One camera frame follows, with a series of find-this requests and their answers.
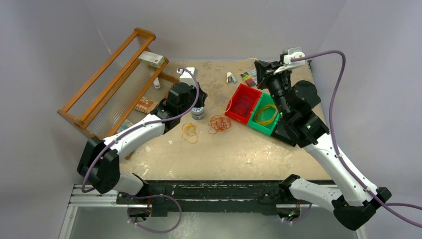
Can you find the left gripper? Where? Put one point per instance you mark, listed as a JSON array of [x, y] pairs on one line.
[[202, 96]]

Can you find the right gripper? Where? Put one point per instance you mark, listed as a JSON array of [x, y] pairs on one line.
[[265, 69]]

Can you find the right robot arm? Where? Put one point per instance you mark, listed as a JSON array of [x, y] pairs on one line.
[[355, 200]]

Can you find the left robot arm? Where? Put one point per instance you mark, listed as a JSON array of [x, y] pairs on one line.
[[100, 161]]

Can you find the marker pen pack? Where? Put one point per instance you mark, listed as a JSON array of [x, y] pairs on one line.
[[249, 78]]

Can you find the blue white round tin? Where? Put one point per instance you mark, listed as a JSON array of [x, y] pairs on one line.
[[197, 113]]

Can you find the green plastic bin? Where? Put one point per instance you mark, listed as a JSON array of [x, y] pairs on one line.
[[265, 115]]

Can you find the small blue stapler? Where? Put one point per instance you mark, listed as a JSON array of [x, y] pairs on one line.
[[230, 78]]

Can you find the red plastic bin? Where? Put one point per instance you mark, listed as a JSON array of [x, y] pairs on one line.
[[242, 103]]

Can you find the white stapler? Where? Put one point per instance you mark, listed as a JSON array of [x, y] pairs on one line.
[[156, 83]]

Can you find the white red box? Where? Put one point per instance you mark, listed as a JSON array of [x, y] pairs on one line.
[[152, 59]]

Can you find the orange card pack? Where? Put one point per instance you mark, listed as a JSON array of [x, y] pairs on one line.
[[145, 105]]

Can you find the black plastic bin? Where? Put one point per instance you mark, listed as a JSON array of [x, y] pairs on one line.
[[287, 133]]

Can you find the blue blister pack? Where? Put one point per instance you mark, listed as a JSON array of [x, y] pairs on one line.
[[125, 125]]

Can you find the wooden rack shelf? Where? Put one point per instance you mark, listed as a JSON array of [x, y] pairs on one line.
[[108, 97]]

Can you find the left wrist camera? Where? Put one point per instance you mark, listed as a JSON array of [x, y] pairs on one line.
[[186, 75]]

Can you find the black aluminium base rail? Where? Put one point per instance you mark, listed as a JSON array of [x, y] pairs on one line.
[[160, 197]]

